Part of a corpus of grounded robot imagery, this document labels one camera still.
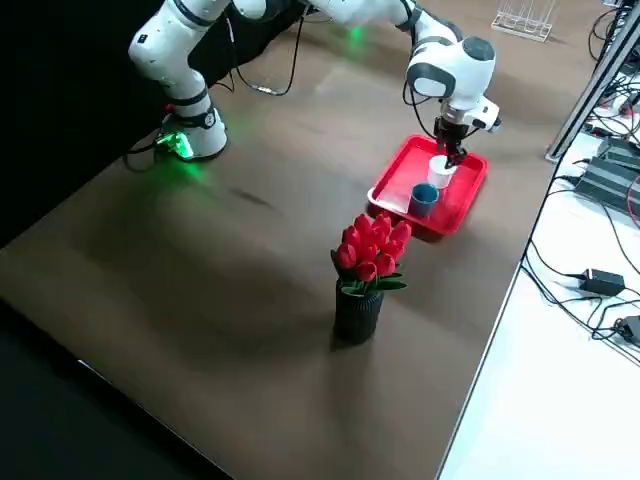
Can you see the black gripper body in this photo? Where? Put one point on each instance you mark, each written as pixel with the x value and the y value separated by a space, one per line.
pixel 451 129

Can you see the white cup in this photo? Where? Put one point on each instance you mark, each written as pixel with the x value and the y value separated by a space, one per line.
pixel 440 175

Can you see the blue cup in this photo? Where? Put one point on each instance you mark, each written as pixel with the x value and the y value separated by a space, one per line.
pixel 424 202

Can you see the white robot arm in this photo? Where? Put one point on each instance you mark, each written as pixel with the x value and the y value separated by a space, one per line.
pixel 190 100

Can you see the red plastic tray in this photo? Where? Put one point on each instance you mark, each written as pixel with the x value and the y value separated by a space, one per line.
pixel 400 185

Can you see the red tulip bouquet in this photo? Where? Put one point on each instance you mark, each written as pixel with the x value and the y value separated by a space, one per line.
pixel 372 245

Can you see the black power brick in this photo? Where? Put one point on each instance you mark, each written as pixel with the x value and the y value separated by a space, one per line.
pixel 605 182
pixel 622 152

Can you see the black ribbed vase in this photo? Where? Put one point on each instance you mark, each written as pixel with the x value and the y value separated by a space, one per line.
pixel 359 320

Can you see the black power adapter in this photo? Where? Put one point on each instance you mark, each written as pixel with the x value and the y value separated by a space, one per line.
pixel 631 327
pixel 602 281

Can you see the aluminium profile post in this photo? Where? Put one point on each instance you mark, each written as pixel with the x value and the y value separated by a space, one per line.
pixel 590 85

